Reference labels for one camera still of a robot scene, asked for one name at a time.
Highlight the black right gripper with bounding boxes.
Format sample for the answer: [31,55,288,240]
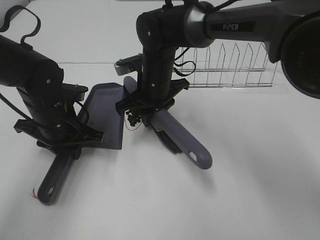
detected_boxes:
[115,6,190,113]

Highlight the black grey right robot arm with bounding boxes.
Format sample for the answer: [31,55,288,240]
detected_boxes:
[116,0,320,112]

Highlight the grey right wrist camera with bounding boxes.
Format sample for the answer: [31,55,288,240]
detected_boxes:
[114,53,142,76]

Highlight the chrome wire dish rack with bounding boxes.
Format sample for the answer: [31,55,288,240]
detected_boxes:
[175,40,280,88]

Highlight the grey hand brush black bristles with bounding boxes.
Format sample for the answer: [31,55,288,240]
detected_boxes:
[123,76,213,170]

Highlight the grey plastic dustpan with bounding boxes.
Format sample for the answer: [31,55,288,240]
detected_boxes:
[37,82,125,206]

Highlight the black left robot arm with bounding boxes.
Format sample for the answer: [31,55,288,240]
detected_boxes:
[0,36,104,154]

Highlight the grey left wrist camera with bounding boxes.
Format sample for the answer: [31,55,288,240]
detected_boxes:
[62,83,89,102]

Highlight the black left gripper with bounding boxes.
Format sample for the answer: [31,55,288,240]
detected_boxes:
[16,59,104,160]

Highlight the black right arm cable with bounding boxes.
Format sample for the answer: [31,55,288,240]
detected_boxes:
[171,47,198,78]

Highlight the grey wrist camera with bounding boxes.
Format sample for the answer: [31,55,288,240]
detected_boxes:
[114,53,142,76]
[62,83,89,102]

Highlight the pile of dark coffee beans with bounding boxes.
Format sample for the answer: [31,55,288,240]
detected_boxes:
[125,109,142,127]

